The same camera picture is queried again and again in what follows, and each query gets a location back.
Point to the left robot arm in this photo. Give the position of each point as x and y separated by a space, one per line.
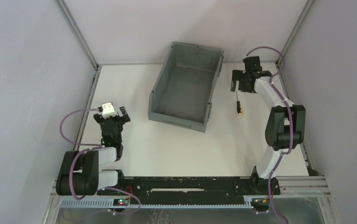
80 174

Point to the grey plastic storage bin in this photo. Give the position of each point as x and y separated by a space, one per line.
182 94

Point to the grey slotted cable duct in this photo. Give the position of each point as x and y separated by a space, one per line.
118 203

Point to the black yellow screwdriver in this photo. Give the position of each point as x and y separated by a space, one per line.
238 105

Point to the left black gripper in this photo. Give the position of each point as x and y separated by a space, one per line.
111 119

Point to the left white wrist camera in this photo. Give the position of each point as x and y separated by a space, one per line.
107 110

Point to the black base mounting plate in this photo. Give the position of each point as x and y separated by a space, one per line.
203 190

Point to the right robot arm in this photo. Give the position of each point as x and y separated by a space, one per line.
284 128

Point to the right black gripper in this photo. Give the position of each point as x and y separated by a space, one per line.
240 81

